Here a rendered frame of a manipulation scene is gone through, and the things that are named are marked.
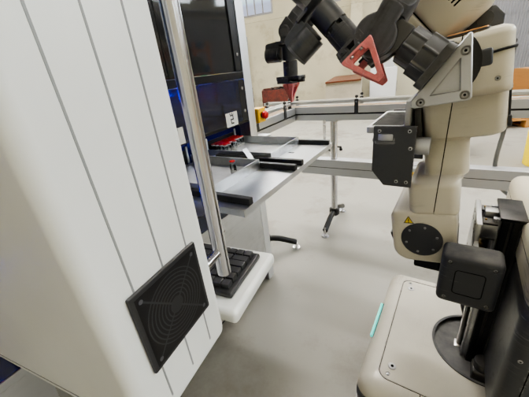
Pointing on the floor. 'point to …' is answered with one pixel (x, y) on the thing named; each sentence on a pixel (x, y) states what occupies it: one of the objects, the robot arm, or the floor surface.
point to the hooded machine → (386, 82)
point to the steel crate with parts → (278, 94)
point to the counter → (344, 87)
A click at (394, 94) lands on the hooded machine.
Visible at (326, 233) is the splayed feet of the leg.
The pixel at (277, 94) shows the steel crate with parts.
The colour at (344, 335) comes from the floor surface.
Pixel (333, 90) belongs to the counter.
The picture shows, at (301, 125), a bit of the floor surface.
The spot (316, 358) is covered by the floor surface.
